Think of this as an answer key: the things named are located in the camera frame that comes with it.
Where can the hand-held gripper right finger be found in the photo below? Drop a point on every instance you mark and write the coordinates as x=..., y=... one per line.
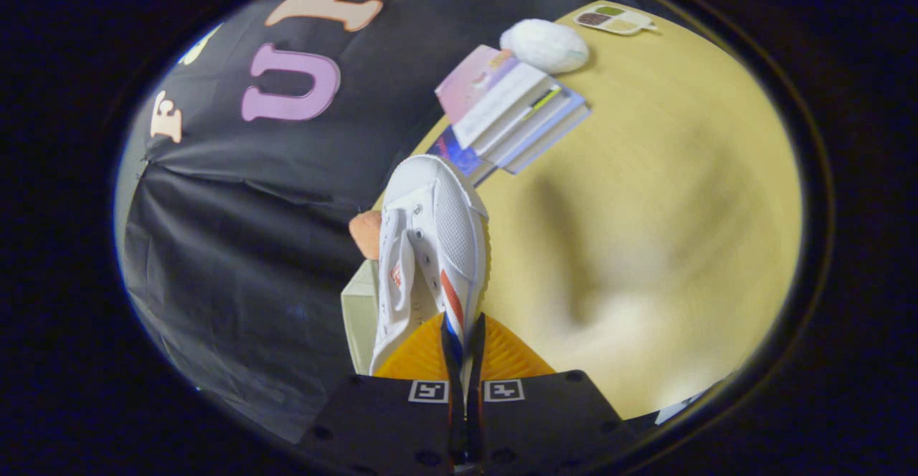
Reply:
x=476, y=404

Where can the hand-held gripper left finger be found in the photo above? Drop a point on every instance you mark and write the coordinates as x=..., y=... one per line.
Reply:
x=453, y=404

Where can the beige fabric storage box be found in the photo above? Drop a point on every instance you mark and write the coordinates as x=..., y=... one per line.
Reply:
x=361, y=318

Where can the white canvas shoe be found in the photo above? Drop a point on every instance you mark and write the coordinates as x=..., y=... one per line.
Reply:
x=448, y=225

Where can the blue cover book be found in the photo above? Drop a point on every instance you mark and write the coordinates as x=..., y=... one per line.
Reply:
x=459, y=157

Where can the black backdrop cloth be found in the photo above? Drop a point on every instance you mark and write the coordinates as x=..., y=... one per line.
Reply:
x=237, y=246

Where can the pale blue book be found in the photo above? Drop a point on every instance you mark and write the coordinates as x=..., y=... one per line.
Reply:
x=556, y=143

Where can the white book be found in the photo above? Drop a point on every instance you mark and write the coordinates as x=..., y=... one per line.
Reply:
x=527, y=128

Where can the yellow green pen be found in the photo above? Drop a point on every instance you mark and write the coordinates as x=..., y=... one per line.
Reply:
x=545, y=100

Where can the pink cover book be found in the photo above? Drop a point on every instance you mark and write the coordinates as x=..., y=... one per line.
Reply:
x=473, y=82

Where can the white plush toy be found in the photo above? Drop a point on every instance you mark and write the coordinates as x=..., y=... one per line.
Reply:
x=545, y=46

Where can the small colour palette tray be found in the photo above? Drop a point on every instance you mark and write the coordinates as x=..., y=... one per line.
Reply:
x=617, y=21

